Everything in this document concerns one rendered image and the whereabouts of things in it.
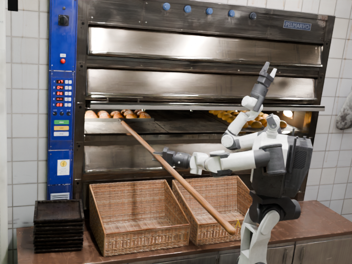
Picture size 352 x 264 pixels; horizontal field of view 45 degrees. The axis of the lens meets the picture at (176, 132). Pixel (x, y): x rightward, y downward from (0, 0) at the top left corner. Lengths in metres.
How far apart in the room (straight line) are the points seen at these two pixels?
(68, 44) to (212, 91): 1.04
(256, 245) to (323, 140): 1.53
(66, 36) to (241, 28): 1.22
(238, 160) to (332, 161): 1.87
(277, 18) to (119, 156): 1.51
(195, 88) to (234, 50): 0.40
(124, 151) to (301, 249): 1.42
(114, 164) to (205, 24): 1.14
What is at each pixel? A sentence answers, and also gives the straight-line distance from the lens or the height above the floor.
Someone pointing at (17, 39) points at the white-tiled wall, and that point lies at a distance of 2.69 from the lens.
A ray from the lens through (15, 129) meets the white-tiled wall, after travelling 2.78.
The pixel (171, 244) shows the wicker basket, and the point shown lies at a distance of 2.73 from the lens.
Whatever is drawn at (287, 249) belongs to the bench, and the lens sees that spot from 3.14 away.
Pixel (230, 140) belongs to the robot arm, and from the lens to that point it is 2.56.
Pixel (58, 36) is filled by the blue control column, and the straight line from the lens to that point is 2.67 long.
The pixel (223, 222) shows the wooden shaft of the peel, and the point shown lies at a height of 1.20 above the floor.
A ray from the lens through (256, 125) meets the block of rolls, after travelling 3.46.
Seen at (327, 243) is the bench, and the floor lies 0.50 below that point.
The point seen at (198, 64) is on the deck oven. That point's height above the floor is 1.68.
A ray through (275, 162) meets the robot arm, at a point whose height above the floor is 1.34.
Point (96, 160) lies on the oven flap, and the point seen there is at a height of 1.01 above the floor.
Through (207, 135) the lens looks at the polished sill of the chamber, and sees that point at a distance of 3.10.
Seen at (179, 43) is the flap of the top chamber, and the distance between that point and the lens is 2.90.
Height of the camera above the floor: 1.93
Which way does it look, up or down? 14 degrees down
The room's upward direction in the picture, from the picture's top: 5 degrees clockwise
